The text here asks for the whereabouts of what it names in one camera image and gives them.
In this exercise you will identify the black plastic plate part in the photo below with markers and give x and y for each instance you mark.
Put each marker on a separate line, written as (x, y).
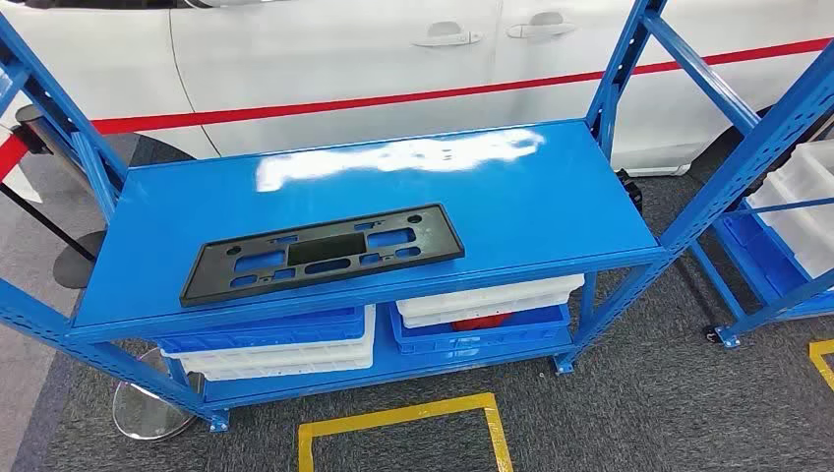
(326, 249)

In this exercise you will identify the blue metal shelf rack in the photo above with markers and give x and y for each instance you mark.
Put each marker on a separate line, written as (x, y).
(521, 195)

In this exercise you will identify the white plastic crate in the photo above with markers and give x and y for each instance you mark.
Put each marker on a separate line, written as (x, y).
(293, 355)
(456, 317)
(488, 294)
(798, 221)
(280, 374)

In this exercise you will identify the red item in crate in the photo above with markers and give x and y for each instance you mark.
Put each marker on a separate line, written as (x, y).
(482, 322)

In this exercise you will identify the blue plastic crate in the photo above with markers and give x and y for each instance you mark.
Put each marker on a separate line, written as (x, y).
(765, 260)
(482, 339)
(260, 332)

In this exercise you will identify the red barrier belt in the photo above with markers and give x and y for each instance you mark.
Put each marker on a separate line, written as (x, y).
(391, 98)

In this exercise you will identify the white car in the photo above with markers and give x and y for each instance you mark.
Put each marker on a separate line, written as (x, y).
(326, 52)

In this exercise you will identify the small black device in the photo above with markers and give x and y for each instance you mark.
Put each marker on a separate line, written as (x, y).
(629, 190)

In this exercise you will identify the blue rack on casters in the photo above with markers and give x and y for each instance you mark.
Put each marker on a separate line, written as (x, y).
(720, 286)

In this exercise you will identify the chrome stanchion post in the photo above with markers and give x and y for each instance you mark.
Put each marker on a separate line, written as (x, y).
(146, 410)

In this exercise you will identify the black stanchion post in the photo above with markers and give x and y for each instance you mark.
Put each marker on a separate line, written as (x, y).
(78, 267)

